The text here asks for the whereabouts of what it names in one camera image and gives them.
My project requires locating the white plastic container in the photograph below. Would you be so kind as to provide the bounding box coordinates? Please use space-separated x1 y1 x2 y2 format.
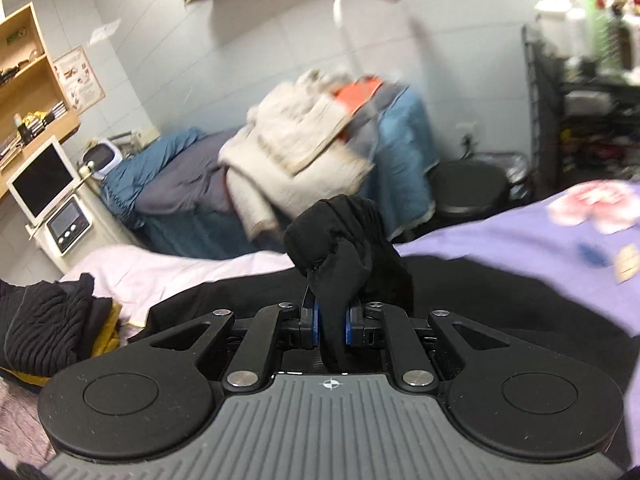
534 0 587 59

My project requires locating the small white blue appliance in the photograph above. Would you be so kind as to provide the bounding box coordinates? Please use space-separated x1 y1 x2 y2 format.
80 137 124 179

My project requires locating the lavender printed blanket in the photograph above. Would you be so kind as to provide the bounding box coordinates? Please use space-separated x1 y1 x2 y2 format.
395 180 640 336

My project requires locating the pile of jackets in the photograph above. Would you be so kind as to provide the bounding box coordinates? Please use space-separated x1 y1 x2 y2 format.
100 85 438 261

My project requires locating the green bottle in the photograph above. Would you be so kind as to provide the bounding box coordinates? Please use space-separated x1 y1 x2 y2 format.
585 0 619 72

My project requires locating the orange cloth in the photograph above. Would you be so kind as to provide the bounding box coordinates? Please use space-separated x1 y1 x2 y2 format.
330 77 385 144

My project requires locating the grey cloth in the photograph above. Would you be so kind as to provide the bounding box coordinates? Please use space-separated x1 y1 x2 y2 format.
132 135 241 217

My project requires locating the black ribbed sweater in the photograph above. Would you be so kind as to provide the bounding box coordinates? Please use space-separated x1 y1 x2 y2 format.
0 274 113 378

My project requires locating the wall poster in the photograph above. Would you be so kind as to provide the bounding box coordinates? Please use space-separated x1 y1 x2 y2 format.
52 46 106 112

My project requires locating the white wall socket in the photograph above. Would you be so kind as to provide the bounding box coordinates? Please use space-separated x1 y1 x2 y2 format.
454 121 482 149

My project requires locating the pile of cream clothes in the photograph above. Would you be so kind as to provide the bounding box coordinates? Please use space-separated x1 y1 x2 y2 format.
218 70 377 241

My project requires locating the black t-shirt with white letters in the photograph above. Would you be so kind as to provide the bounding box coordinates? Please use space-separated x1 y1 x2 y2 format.
127 195 640 376

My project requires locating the white framed screen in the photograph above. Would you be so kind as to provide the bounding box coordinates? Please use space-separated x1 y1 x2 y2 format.
6 135 82 224

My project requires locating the white curved lamp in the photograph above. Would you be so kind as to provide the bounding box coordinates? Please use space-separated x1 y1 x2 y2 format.
333 0 427 82

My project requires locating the white bed sheet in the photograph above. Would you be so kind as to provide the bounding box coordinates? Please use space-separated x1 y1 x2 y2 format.
60 245 301 328

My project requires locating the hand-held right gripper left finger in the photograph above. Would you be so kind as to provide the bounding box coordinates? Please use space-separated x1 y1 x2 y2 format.
129 285 321 393

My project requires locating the black round bin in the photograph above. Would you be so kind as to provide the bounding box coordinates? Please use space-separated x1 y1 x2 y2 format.
429 152 532 231

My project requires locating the wooden bookshelf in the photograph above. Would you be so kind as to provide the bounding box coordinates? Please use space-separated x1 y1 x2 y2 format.
0 2 82 201

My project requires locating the white machine with display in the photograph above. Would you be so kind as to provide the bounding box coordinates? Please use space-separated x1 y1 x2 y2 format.
25 180 137 274

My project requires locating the black wire rack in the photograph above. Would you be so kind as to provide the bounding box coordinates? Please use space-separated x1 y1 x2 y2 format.
522 25 640 201

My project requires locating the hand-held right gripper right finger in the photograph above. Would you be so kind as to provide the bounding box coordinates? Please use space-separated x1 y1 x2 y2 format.
345 295 511 392

